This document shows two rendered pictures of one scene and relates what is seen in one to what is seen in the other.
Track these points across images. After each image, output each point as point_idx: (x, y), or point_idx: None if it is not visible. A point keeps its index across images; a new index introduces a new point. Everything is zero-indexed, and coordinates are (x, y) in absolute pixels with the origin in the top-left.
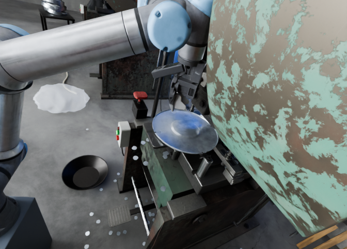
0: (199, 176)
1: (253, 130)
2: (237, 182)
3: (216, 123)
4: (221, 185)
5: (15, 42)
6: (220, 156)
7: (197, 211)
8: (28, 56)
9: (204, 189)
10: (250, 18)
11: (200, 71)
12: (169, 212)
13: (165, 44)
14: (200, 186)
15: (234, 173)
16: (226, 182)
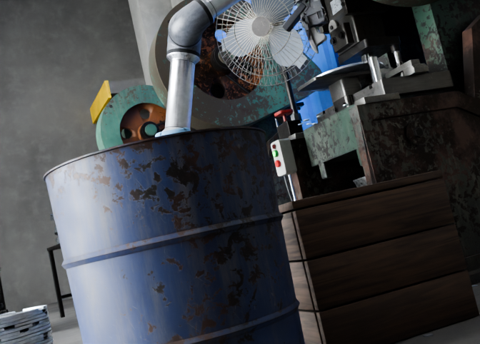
0: (376, 80)
1: None
2: (420, 68)
3: None
4: (412, 88)
5: None
6: (394, 71)
7: (393, 103)
8: None
9: (388, 86)
10: None
11: None
12: (360, 104)
13: None
14: (380, 81)
15: (410, 61)
16: (415, 82)
